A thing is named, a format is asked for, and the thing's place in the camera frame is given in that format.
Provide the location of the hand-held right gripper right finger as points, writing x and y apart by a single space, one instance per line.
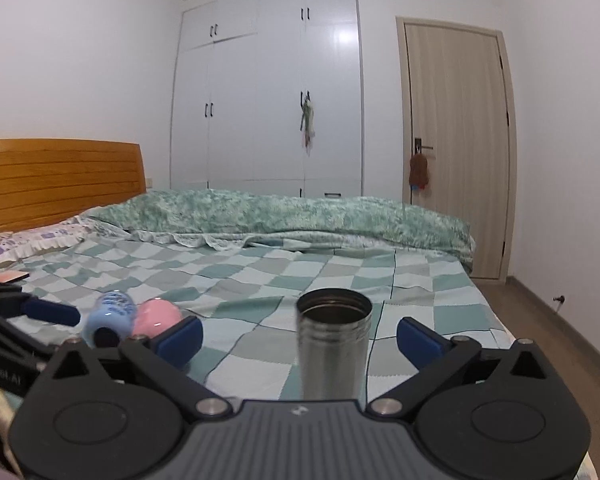
419 344

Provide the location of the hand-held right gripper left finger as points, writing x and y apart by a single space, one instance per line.
179 341

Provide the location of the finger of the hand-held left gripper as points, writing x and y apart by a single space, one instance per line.
52 311

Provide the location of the stainless steel cup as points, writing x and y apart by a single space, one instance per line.
332 347

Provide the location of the pink cup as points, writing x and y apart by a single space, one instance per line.
155 316

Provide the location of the blue and pink bottle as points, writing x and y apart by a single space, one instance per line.
109 316

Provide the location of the orange flat case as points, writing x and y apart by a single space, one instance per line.
5 276

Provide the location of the purple floral pillow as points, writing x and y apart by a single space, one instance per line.
35 242

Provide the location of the wooden bed headboard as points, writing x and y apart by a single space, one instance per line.
60 180

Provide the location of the checkered green bedsheet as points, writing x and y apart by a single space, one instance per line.
300 280

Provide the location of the black door stopper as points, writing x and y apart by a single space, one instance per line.
559 300

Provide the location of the green floral quilt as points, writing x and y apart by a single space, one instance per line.
290 215

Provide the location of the brown hanging pouch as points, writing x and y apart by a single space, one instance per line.
418 171

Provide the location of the light wooden door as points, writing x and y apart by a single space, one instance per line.
455 150

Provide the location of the hanging cloth bundle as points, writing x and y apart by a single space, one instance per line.
307 120

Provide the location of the white wardrobe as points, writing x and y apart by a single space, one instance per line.
265 90

